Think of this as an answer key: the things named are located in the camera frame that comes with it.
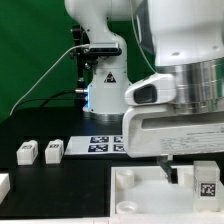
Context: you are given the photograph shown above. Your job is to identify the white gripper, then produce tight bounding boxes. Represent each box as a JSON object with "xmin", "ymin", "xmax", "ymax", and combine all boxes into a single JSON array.
[{"xmin": 122, "ymin": 105, "xmax": 224, "ymax": 184}]

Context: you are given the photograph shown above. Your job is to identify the white square tabletop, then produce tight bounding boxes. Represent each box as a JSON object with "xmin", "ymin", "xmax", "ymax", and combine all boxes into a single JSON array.
[{"xmin": 110, "ymin": 165, "xmax": 224, "ymax": 224}]

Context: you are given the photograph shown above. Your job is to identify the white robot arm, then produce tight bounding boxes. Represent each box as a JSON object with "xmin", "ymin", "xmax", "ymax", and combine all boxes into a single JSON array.
[{"xmin": 65, "ymin": 0, "xmax": 224, "ymax": 182}]

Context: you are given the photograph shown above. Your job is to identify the white marker plate with tags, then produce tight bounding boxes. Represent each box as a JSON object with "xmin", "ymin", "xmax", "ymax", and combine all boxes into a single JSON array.
[{"xmin": 65, "ymin": 135, "xmax": 125, "ymax": 155}]

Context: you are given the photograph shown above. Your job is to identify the white obstacle fence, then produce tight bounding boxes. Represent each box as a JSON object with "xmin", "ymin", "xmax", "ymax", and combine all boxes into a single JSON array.
[{"xmin": 0, "ymin": 173, "xmax": 10, "ymax": 204}]

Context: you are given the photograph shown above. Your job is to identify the black cable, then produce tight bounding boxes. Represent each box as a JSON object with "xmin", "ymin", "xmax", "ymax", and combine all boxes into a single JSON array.
[{"xmin": 13, "ymin": 89, "xmax": 88, "ymax": 113}]

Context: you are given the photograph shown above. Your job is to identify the black camera on stand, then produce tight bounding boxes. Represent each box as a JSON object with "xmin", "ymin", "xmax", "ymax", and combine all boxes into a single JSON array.
[{"xmin": 69, "ymin": 25, "xmax": 122, "ymax": 104}]

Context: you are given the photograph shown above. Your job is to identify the white cable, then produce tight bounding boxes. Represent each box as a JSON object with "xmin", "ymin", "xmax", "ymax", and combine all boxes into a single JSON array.
[{"xmin": 9, "ymin": 44, "xmax": 90, "ymax": 116}]

